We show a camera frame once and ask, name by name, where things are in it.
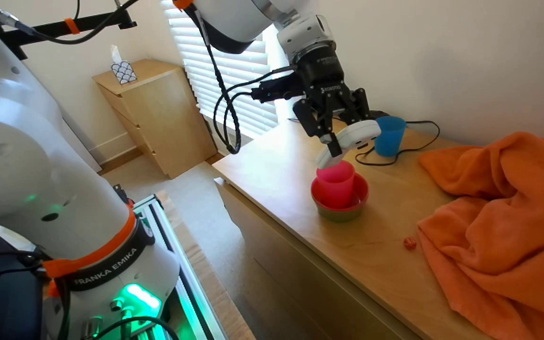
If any orange towel cloth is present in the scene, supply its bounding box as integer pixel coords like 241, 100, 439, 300
415, 130, 544, 340

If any black cable on table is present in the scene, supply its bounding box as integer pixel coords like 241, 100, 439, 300
353, 119, 441, 168

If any pink plastic cup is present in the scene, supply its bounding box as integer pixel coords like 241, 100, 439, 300
315, 159, 356, 212

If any blue plastic cup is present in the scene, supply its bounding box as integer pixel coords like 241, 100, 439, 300
371, 115, 407, 159

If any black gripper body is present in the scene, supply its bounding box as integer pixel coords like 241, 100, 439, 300
290, 44, 356, 140

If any red bowl with green rim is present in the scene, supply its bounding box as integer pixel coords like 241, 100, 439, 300
309, 174, 370, 223

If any black camera pole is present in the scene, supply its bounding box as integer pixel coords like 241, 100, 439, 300
0, 0, 139, 62

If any patterned tissue box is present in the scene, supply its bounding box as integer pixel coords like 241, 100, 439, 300
107, 44, 139, 87

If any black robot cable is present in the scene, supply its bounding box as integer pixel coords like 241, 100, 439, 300
190, 4, 300, 157

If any light wooden cabinet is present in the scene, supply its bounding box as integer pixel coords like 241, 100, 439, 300
90, 57, 218, 180

